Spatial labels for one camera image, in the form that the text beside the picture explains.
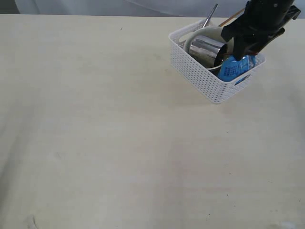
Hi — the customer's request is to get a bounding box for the blue snack packet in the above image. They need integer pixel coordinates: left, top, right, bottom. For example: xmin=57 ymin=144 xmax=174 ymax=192
xmin=218 ymin=55 xmax=256 ymax=82

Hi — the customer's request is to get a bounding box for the shiny stainless steel cup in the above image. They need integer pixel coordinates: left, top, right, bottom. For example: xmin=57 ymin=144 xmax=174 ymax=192
xmin=188 ymin=35 xmax=228 ymax=68

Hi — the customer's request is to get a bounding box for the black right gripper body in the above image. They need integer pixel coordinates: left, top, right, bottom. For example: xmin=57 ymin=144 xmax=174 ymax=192
xmin=221 ymin=0 xmax=300 ymax=53

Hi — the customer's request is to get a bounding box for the white woven plastic basket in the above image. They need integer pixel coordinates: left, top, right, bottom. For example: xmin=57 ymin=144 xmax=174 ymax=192
xmin=168 ymin=19 xmax=266 ymax=104

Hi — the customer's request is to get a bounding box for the light wooden chopstick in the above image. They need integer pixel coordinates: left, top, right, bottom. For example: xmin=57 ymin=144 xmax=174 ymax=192
xmin=218 ymin=8 xmax=245 ymax=27

